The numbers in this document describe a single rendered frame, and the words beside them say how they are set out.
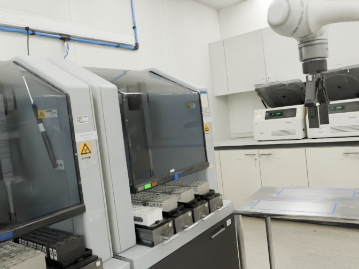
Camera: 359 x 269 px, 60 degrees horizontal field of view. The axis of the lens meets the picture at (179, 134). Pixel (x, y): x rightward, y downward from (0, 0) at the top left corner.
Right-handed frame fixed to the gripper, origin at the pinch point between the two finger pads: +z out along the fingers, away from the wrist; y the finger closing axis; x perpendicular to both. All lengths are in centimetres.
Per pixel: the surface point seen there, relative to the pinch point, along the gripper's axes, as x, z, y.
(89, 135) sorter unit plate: 75, -4, -36
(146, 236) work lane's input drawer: 70, 43, -17
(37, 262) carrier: 73, 34, -63
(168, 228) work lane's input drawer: 66, 42, -6
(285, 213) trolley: 20.4, 38.1, 16.6
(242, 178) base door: 143, 73, 219
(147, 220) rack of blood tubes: 70, 36, -15
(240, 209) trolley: 41, 38, 16
